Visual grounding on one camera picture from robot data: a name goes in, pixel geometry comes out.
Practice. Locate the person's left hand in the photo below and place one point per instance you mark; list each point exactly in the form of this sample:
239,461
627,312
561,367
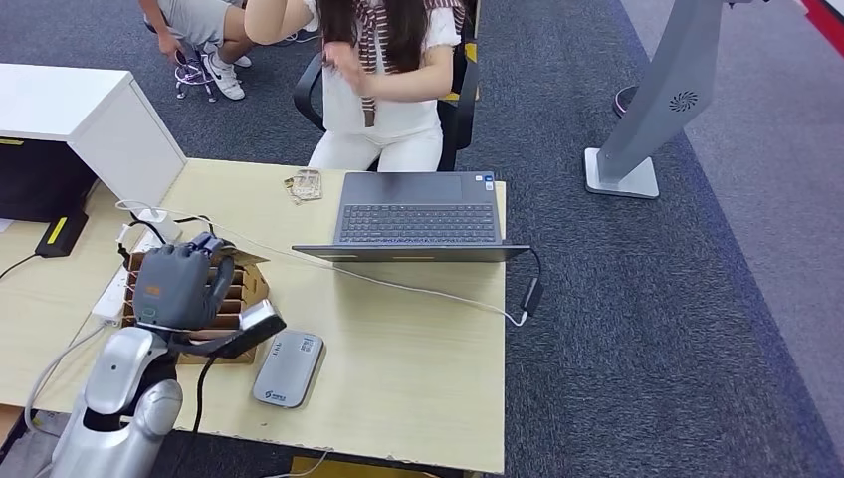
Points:
346,66

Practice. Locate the grey laptop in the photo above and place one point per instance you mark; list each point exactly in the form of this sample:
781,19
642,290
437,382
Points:
415,218

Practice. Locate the robot grey left hand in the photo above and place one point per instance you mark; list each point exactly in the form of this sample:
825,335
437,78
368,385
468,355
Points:
175,287

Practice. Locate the white cabinet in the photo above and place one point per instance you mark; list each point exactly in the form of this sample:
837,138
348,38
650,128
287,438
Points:
99,125

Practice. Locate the white charger plug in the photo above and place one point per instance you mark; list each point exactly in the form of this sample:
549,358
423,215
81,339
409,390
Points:
160,224

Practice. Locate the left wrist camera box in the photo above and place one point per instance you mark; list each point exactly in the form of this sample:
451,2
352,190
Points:
260,320

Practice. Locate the cardboard card organizer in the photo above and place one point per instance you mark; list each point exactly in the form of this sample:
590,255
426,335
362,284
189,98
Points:
247,290

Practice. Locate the person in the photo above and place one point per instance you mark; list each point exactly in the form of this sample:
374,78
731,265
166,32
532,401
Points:
389,112
191,20

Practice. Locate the grey card reader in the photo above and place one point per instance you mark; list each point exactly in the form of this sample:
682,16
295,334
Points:
288,369

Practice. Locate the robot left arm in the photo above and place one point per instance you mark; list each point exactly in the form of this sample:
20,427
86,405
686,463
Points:
125,369

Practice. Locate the black yellow-labelled power brick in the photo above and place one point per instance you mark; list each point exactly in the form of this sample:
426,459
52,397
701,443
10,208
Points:
61,232

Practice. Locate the person's left forearm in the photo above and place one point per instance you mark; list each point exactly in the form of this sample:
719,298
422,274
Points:
409,79

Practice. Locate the round purple-rimmed base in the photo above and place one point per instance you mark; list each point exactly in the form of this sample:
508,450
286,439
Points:
622,102

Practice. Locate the black office chair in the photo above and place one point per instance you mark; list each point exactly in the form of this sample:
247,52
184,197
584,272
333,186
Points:
461,119

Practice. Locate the white paper sheet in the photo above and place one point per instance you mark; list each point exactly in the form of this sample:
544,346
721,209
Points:
5,224

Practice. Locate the grey kiosk stand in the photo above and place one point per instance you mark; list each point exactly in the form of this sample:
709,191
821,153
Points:
659,92

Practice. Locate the white power strip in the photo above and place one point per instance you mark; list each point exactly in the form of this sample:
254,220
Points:
112,297

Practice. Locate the yellow block under desk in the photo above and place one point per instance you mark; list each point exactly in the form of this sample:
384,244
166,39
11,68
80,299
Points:
356,470

